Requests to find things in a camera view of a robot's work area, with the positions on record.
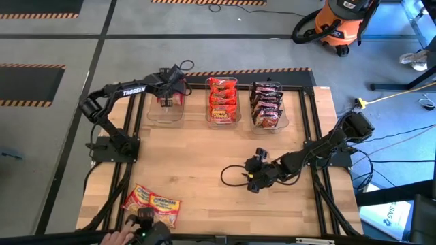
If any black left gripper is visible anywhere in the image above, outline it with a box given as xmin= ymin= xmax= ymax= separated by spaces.
xmin=149 ymin=64 xmax=187 ymax=108

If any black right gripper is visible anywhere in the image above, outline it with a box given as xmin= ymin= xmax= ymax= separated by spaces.
xmin=240 ymin=147 xmax=283 ymax=194

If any red yellow Maruchan ramen pack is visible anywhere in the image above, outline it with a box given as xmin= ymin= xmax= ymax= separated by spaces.
xmin=121 ymin=183 xmax=154 ymax=215
xmin=144 ymin=193 xmax=182 ymax=229
xmin=172 ymin=91 xmax=187 ymax=106

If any clear plastic bin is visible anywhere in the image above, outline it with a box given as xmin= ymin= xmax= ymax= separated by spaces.
xmin=248 ymin=80 xmax=290 ymax=133
xmin=146 ymin=84 xmax=187 ymax=124
xmin=204 ymin=76 xmax=242 ymax=130

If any black hazard-striped floor mat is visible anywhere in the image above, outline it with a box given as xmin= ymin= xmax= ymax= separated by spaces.
xmin=183 ymin=67 xmax=317 ymax=88
xmin=151 ymin=0 xmax=268 ymax=7
xmin=0 ymin=63 xmax=66 ymax=108
xmin=0 ymin=0 xmax=84 ymax=20

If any black handheld controller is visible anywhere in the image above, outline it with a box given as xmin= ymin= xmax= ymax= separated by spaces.
xmin=125 ymin=206 xmax=173 ymax=245

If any white printed box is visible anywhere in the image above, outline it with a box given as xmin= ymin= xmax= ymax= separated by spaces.
xmin=359 ymin=200 xmax=415 ymax=241

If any black metal bar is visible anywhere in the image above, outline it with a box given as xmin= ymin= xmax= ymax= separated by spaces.
xmin=356 ymin=179 xmax=436 ymax=208

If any person's hand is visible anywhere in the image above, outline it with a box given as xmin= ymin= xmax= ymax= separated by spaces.
xmin=99 ymin=228 xmax=136 ymax=245

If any dark blue floor object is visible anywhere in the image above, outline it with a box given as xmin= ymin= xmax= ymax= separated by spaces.
xmin=0 ymin=146 xmax=23 ymax=161

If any black desk base bar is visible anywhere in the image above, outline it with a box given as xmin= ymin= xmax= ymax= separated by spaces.
xmin=370 ymin=64 xmax=436 ymax=92

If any black overhead beam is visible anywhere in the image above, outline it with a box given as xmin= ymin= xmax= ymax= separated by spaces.
xmin=0 ymin=230 xmax=436 ymax=245

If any orange shop vacuum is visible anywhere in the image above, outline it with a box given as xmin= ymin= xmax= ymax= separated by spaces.
xmin=313 ymin=0 xmax=381 ymax=57

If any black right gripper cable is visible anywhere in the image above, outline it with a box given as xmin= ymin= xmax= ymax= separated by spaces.
xmin=220 ymin=164 xmax=253 ymax=188

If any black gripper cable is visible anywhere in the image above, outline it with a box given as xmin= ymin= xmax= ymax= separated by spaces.
xmin=220 ymin=164 xmax=253 ymax=188
xmin=178 ymin=59 xmax=196 ymax=73

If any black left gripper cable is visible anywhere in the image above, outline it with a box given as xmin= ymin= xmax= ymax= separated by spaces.
xmin=178 ymin=59 xmax=196 ymax=73

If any silver metal bracket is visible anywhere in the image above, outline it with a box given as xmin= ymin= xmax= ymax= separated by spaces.
xmin=295 ymin=237 xmax=337 ymax=245

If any black aluminium table frame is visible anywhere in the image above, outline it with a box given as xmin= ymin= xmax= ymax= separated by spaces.
xmin=76 ymin=81 xmax=364 ymax=238

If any black cable sleeve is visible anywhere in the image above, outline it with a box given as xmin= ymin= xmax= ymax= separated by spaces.
xmin=80 ymin=162 xmax=132 ymax=233
xmin=315 ymin=176 xmax=362 ymax=236

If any black vacuum hose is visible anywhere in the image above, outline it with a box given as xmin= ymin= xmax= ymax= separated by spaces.
xmin=291 ymin=8 xmax=341 ymax=44

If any thin black floor cable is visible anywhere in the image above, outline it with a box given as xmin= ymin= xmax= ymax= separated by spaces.
xmin=208 ymin=3 xmax=307 ymax=17

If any yellow extension cord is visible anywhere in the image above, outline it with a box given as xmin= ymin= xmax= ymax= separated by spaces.
xmin=366 ymin=81 xmax=436 ymax=105

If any white coiled cable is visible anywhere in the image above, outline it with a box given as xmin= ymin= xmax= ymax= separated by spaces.
xmin=418 ymin=94 xmax=436 ymax=112

